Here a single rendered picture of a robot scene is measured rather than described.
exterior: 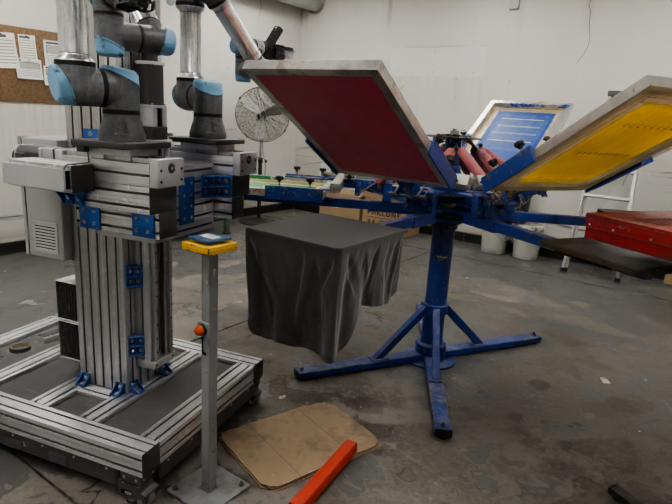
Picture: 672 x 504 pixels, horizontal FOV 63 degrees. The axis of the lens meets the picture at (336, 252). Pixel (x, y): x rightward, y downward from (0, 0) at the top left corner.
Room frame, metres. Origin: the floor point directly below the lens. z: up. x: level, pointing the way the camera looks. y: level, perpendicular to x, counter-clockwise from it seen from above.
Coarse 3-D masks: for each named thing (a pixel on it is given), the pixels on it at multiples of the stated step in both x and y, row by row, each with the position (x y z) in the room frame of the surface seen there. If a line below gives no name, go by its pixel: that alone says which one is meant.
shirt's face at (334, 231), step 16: (272, 224) 2.10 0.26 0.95; (288, 224) 2.12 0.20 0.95; (304, 224) 2.14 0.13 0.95; (320, 224) 2.16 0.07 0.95; (336, 224) 2.18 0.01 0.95; (352, 224) 2.20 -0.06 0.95; (368, 224) 2.22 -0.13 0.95; (304, 240) 1.86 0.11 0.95; (320, 240) 1.87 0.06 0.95; (336, 240) 1.89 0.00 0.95; (352, 240) 1.91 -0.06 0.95
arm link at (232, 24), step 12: (204, 0) 2.30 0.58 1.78; (216, 0) 2.29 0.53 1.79; (228, 0) 2.33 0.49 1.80; (216, 12) 2.33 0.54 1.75; (228, 12) 2.33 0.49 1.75; (228, 24) 2.35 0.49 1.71; (240, 24) 2.37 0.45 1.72; (240, 36) 2.38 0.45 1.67; (240, 48) 2.40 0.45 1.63; (252, 48) 2.41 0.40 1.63
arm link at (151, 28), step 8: (136, 16) 1.64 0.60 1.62; (144, 16) 1.63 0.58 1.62; (152, 16) 1.65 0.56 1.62; (144, 24) 1.62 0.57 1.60; (152, 24) 1.62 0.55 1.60; (160, 24) 1.65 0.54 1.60; (144, 32) 1.58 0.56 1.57; (152, 32) 1.60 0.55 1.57; (160, 32) 1.62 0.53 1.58; (168, 32) 1.64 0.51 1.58; (144, 40) 1.58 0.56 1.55; (152, 40) 1.60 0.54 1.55; (160, 40) 1.61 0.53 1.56; (168, 40) 1.63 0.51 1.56; (176, 40) 1.65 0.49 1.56; (144, 48) 1.59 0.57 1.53; (152, 48) 1.60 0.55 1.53; (160, 48) 1.62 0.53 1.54; (168, 48) 1.63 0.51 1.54
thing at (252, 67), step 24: (264, 72) 2.05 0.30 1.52; (288, 72) 1.99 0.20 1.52; (312, 72) 1.93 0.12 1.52; (336, 72) 1.87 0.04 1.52; (360, 72) 1.81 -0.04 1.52; (384, 72) 1.80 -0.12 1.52; (408, 120) 1.96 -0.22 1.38; (312, 144) 2.46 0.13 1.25; (336, 168) 2.60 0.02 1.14; (432, 168) 2.21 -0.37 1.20
